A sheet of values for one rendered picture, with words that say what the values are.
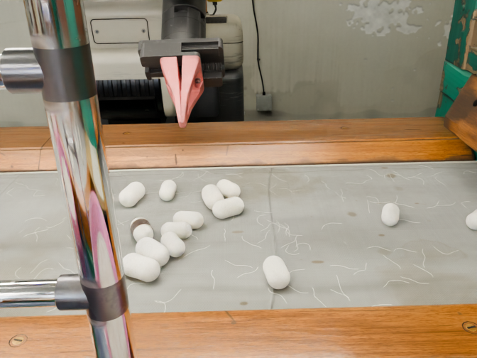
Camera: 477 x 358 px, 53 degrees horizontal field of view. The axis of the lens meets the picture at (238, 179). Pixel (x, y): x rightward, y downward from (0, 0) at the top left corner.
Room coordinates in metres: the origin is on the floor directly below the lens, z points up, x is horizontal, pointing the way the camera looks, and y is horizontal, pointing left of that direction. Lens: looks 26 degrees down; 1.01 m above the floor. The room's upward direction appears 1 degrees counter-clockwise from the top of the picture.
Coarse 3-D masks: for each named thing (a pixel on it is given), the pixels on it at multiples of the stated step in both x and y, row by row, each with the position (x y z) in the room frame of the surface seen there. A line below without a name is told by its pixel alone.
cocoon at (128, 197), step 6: (132, 186) 0.49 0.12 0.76; (138, 186) 0.49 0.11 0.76; (120, 192) 0.48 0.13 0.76; (126, 192) 0.47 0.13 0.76; (132, 192) 0.47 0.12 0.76; (138, 192) 0.48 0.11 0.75; (144, 192) 0.49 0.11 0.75; (120, 198) 0.47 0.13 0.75; (126, 198) 0.47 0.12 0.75; (132, 198) 0.47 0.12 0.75; (138, 198) 0.48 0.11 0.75; (126, 204) 0.47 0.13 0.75; (132, 204) 0.47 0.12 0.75
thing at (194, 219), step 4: (176, 212) 0.43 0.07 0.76; (180, 212) 0.43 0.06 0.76; (184, 212) 0.43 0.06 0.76; (188, 212) 0.43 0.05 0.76; (192, 212) 0.43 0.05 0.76; (196, 212) 0.43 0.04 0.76; (176, 216) 0.43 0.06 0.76; (180, 216) 0.43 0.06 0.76; (184, 216) 0.42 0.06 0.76; (188, 216) 0.42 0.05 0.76; (192, 216) 0.42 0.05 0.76; (196, 216) 0.42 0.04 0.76; (200, 216) 0.43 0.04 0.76; (176, 220) 0.42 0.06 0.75; (180, 220) 0.42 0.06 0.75; (184, 220) 0.42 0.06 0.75; (188, 220) 0.42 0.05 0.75; (192, 220) 0.42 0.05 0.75; (196, 220) 0.42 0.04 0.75; (200, 220) 0.42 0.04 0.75; (192, 224) 0.42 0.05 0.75; (196, 224) 0.42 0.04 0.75; (200, 224) 0.42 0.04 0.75; (192, 228) 0.42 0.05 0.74; (196, 228) 0.42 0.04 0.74
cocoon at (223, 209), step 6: (228, 198) 0.46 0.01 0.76; (234, 198) 0.45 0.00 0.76; (240, 198) 0.46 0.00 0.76; (216, 204) 0.45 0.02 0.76; (222, 204) 0.44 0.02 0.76; (228, 204) 0.45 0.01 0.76; (234, 204) 0.45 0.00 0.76; (240, 204) 0.45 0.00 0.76; (216, 210) 0.44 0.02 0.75; (222, 210) 0.44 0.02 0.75; (228, 210) 0.44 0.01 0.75; (234, 210) 0.44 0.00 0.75; (240, 210) 0.45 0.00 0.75; (216, 216) 0.44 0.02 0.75; (222, 216) 0.44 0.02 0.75; (228, 216) 0.44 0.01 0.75
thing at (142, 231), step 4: (144, 224) 0.40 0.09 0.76; (136, 228) 0.40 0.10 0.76; (140, 228) 0.40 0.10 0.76; (144, 228) 0.40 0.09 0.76; (148, 228) 0.40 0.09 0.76; (136, 232) 0.40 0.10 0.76; (140, 232) 0.40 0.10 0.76; (144, 232) 0.40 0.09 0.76; (148, 232) 0.40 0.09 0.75; (152, 232) 0.40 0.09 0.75; (136, 236) 0.40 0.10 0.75; (140, 236) 0.39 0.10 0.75; (144, 236) 0.39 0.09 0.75; (148, 236) 0.40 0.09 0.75; (152, 236) 0.40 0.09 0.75; (136, 240) 0.40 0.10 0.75
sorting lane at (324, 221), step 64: (0, 192) 0.52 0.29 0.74; (192, 192) 0.51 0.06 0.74; (256, 192) 0.50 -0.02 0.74; (320, 192) 0.50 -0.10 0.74; (384, 192) 0.50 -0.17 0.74; (448, 192) 0.50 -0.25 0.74; (0, 256) 0.38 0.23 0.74; (64, 256) 0.38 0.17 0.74; (192, 256) 0.38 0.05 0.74; (256, 256) 0.38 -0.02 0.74; (320, 256) 0.37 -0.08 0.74; (384, 256) 0.37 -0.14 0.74; (448, 256) 0.37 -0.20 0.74
